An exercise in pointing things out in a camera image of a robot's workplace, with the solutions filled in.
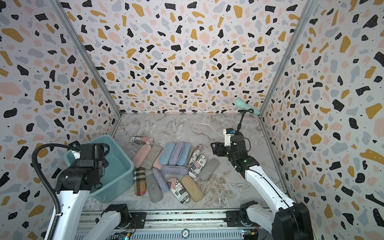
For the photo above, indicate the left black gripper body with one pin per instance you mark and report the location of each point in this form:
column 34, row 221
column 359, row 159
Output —
column 76, row 146

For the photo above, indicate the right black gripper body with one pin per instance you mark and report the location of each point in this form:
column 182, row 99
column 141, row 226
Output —
column 228, row 152

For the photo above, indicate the teal plastic storage box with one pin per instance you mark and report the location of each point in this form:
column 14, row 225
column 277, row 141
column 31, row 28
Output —
column 118, row 175

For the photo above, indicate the light blue felt case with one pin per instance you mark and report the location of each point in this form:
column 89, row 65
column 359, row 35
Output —
column 166, row 154
column 184, row 157

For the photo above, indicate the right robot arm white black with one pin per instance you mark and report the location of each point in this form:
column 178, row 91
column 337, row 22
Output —
column 285, row 219

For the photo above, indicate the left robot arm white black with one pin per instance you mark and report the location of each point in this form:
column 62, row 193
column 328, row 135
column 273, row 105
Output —
column 73, row 188

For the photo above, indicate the pink glasses case left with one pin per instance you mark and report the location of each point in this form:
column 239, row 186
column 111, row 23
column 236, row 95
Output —
column 141, row 155

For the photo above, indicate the pink glasses case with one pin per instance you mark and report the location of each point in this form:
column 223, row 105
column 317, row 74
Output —
column 156, row 164
column 141, row 155

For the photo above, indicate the plaid tartan glasses case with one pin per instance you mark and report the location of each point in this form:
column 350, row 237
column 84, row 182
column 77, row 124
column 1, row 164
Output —
column 140, row 181

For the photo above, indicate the grey-beige glasses case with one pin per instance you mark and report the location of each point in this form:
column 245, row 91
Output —
column 151, row 157

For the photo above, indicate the pink glasses case middle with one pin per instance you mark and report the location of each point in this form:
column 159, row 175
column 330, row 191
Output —
column 156, row 164

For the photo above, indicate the grey felt case right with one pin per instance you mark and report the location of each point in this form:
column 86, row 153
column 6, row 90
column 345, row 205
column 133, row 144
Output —
column 208, row 169

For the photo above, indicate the grey felt case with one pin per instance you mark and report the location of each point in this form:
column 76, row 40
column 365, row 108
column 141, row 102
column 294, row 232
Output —
column 208, row 169
column 153, row 189

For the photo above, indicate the newspaper flag case upper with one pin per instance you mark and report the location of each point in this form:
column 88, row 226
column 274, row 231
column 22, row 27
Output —
column 195, row 155

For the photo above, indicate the newspaper flag case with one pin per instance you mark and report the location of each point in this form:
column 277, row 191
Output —
column 195, row 155
column 197, row 167
column 178, row 190
column 136, row 140

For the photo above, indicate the newspaper flag case middle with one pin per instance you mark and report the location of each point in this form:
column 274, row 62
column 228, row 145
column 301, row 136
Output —
column 197, row 167

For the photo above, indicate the tan case behind blue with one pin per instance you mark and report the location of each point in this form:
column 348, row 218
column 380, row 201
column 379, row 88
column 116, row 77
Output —
column 190, row 155

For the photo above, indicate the green microphone on black stand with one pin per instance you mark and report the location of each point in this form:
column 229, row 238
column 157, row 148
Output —
column 244, row 108

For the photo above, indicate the tan felt case front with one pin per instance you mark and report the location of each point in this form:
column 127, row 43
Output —
column 192, row 188

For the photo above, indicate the newspaper flag case far left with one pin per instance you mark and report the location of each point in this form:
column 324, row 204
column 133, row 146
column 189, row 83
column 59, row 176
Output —
column 136, row 140

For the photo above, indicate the purple felt case horizontal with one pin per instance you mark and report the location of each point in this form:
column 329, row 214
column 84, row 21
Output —
column 174, row 170

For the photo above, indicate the purple felt case diagonal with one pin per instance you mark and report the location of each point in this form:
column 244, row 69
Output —
column 163, row 184

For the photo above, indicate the newspaper flag case front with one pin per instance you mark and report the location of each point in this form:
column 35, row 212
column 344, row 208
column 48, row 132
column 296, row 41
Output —
column 178, row 190

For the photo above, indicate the grey felt case front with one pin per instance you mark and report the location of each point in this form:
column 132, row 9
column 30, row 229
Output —
column 153, row 189

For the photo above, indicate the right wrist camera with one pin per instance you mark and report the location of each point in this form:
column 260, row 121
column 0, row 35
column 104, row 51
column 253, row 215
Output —
column 228, row 133

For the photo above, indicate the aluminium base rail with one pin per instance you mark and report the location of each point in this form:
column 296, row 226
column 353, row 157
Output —
column 158, row 225

